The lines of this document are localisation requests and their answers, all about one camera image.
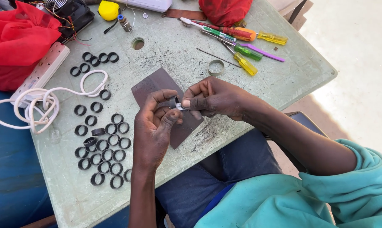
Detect person's left hand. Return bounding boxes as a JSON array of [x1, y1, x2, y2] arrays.
[[132, 89, 184, 173]]

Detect person's right hand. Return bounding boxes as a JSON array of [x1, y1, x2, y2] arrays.
[[182, 76, 253, 122]]

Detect thin metal rod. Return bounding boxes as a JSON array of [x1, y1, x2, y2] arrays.
[[196, 47, 242, 68]]

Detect group of black rings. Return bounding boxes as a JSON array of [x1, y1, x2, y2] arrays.
[[69, 51, 133, 190]]

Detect dark brown sandpaper sheet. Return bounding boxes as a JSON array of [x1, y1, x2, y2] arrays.
[[131, 67, 205, 150]]

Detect white and green toothbrush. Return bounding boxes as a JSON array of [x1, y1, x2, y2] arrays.
[[179, 17, 237, 43]]

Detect person's blue jeans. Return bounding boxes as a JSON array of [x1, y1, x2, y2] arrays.
[[154, 128, 283, 228]]

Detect small red cloth bag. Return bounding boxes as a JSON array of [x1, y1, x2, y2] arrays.
[[198, 0, 253, 27]]

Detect brown leather strip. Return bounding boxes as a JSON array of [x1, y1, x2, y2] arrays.
[[161, 8, 207, 22]]

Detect white plastic device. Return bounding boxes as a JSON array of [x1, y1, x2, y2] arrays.
[[113, 0, 173, 13]]

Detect small spool with blue cap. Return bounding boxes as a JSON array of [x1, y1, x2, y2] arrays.
[[117, 14, 133, 33]]

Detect white power strip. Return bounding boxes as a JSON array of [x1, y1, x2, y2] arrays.
[[10, 41, 71, 109]]

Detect person's teal hoodie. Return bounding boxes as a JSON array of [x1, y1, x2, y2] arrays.
[[194, 139, 382, 228]]

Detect yellow tape measure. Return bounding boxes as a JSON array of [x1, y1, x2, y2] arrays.
[[98, 1, 120, 22]]

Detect large red cloth bag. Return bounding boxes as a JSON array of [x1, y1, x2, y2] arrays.
[[0, 1, 62, 92]]

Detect silver metal band ring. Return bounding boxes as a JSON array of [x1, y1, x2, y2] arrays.
[[208, 59, 225, 77]]

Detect short yellow handle screwdriver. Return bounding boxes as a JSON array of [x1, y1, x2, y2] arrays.
[[221, 41, 259, 77]]

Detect green handle screwdriver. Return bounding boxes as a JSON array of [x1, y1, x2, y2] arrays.
[[200, 30, 264, 61]]

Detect purple handle tool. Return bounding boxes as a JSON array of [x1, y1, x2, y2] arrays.
[[232, 42, 286, 63]]

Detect orange handle screwdriver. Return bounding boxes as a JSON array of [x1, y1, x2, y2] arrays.
[[191, 20, 257, 42]]

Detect long yellow handle screwdriver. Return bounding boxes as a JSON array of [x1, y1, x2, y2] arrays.
[[257, 31, 288, 46]]

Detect white power cable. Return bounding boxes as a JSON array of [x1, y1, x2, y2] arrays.
[[0, 69, 109, 135]]

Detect black fan with wires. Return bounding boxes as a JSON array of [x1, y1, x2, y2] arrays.
[[29, 0, 95, 45]]

